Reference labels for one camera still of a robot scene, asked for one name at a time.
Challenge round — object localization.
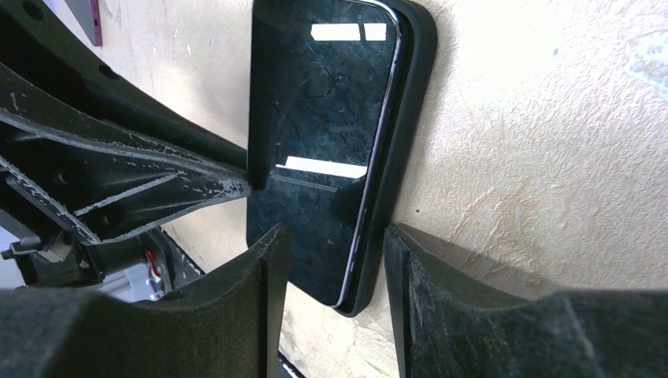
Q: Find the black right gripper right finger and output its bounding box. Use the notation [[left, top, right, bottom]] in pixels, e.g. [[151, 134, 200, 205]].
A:
[[384, 224, 667, 377]]

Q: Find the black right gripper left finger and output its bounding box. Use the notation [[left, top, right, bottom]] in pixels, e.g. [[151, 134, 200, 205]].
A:
[[0, 224, 291, 378]]

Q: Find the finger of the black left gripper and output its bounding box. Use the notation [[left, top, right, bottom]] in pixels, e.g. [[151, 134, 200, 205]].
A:
[[1, 66, 251, 244], [1, 0, 247, 170]]

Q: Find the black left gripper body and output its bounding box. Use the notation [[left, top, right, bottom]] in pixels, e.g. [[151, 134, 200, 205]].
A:
[[1, 172, 175, 302]]

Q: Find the black phone case with cutout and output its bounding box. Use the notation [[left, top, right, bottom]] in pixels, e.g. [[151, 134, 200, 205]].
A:
[[333, 1, 437, 317]]

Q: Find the silver-edged black-screen phone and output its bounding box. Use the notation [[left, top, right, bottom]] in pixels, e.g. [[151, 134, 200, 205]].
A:
[[246, 1, 402, 307]]

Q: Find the purple-edged black phone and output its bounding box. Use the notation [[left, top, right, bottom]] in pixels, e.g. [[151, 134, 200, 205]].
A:
[[65, 0, 103, 46]]

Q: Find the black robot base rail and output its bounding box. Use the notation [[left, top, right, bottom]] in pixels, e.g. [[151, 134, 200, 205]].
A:
[[151, 224, 291, 377]]

